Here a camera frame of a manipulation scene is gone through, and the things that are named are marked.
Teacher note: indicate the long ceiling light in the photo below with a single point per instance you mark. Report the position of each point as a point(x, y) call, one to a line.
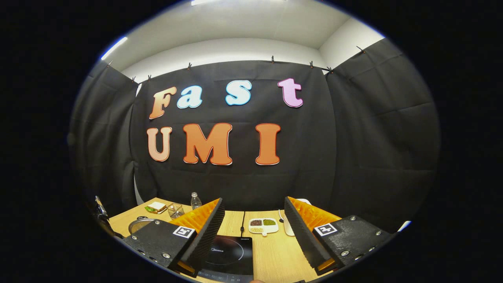
point(114, 48)
point(204, 2)

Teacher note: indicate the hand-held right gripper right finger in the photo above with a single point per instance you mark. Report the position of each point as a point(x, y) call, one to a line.
point(302, 236)

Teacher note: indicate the clear water bottle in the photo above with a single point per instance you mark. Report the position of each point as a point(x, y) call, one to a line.
point(195, 202)

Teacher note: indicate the white toaster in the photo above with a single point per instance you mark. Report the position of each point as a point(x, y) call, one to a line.
point(289, 228)

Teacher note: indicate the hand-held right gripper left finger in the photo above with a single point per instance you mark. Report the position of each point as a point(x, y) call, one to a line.
point(208, 236)

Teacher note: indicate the white divided bean plate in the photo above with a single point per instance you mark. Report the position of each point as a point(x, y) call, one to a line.
point(262, 229)

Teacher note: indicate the sandwich with lettuce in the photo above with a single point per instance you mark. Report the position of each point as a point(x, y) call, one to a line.
point(156, 206)

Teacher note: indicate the black induction cooktop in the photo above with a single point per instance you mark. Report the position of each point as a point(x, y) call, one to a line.
point(232, 255)

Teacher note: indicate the black backdrop cloth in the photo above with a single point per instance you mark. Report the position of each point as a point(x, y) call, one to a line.
point(243, 184)

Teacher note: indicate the row of black cloth clips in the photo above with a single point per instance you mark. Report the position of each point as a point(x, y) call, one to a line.
point(272, 59)

